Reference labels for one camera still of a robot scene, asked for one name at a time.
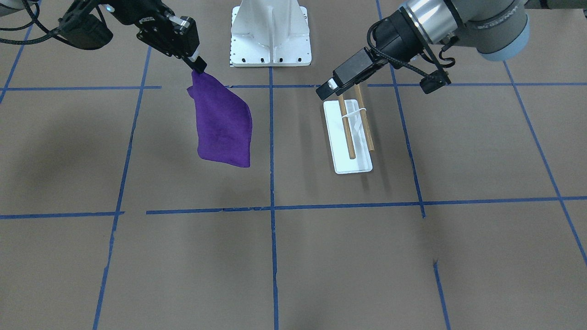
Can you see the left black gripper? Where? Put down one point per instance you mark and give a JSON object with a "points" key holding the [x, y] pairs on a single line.
{"points": [[393, 40]]}

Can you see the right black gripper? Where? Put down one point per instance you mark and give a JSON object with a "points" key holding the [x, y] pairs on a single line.
{"points": [[130, 13]]}

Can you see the purple towel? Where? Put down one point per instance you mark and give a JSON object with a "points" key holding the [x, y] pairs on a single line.
{"points": [[223, 121]]}

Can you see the wooden rack rod outer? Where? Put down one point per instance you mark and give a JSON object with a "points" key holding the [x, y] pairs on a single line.
{"points": [[364, 118]]}

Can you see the wooden rack rod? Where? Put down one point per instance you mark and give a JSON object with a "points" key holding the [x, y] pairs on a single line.
{"points": [[346, 128], [364, 118]]}

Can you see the white towel rack base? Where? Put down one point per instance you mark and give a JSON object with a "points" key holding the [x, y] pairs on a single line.
{"points": [[342, 164]]}

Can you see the wooden rack rod inner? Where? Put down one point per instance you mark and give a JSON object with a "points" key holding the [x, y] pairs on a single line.
{"points": [[346, 128]]}

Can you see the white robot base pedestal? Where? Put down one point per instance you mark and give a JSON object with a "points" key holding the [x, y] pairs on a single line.
{"points": [[268, 33]]}

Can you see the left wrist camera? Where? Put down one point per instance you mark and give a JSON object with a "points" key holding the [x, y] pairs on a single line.
{"points": [[434, 81]]}

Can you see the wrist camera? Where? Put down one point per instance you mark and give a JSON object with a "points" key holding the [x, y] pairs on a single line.
{"points": [[434, 81], [85, 32]]}

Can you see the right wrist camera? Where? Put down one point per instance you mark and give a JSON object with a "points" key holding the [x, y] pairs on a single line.
{"points": [[85, 32]]}

